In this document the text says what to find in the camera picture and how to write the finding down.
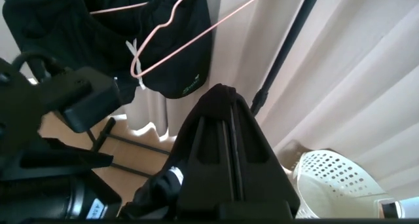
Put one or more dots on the white laundry basket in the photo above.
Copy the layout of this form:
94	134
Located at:
327	191

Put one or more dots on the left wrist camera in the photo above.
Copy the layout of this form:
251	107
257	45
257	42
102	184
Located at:
91	99

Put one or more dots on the black shorts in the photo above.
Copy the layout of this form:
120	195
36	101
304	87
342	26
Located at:
49	30

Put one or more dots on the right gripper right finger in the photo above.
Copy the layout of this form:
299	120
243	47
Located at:
271	188

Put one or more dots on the black clothes rack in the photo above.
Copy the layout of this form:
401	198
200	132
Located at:
294	30

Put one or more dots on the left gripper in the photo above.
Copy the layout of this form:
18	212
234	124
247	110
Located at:
39	197

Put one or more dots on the black garment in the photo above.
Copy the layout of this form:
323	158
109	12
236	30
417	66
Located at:
216	99

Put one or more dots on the pink clothes hanger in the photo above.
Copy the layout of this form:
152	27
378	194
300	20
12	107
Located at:
118	8
196	36

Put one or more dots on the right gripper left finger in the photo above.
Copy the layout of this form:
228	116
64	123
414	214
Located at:
199	184

